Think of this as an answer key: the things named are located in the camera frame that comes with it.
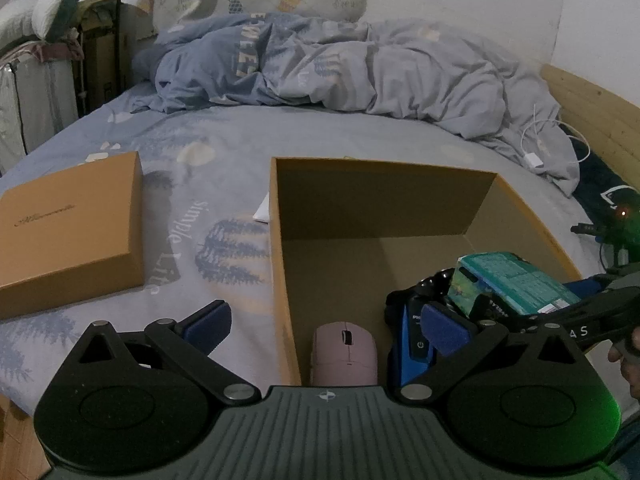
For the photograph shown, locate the brown cardboard box lid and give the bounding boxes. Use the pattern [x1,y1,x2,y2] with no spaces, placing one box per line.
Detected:
[0,150,147,321]

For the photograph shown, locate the person's right hand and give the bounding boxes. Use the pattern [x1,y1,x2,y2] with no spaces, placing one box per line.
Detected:
[607,325,640,402]

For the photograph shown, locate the green and white plush toy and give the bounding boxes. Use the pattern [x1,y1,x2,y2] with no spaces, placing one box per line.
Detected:
[0,0,85,55]

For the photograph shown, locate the stacked brown cardboard boxes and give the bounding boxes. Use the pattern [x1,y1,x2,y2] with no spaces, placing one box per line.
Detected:
[74,0,153,113]

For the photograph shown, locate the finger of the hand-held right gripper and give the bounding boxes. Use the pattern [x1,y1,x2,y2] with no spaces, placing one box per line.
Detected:
[519,284,640,352]
[564,266,640,304]

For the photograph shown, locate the green small carton box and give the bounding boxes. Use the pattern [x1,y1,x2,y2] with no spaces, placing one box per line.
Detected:
[446,251,584,319]

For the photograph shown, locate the white charger cable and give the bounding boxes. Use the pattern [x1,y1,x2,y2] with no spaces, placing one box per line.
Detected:
[520,104,592,167]

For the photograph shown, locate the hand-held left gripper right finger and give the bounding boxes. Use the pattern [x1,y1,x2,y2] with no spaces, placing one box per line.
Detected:
[395,301,596,406]

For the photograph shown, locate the black tripod device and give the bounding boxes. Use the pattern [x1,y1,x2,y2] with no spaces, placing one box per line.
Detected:
[570,201,640,275]

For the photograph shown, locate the printed grey bed sheet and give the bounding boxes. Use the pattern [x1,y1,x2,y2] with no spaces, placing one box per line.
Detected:
[0,82,606,416]

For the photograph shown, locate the wooden headboard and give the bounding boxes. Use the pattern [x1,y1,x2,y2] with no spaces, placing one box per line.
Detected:
[540,62,640,188]

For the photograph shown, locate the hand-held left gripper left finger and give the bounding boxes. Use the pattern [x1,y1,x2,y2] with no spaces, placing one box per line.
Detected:
[65,300,263,406]

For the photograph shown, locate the brown cardboard box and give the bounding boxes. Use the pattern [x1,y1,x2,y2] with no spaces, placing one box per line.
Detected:
[269,156,585,389]

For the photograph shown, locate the navy printed pillow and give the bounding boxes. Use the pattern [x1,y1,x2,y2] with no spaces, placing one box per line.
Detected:
[559,124,640,243]

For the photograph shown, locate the blue-grey duvet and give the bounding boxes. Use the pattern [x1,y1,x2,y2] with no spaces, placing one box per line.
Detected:
[131,10,582,197]

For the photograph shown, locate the pink computer mouse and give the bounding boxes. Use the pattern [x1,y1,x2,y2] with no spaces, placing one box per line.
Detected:
[308,321,379,387]

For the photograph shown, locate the grey fabric storage cover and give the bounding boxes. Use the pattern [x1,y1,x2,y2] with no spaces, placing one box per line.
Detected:
[0,40,83,177]

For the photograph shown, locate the black metal clothes rack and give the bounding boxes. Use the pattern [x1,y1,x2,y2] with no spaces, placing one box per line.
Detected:
[15,0,130,97]

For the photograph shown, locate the blue electric shaver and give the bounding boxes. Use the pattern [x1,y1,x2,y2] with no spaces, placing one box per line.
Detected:
[389,291,443,387]

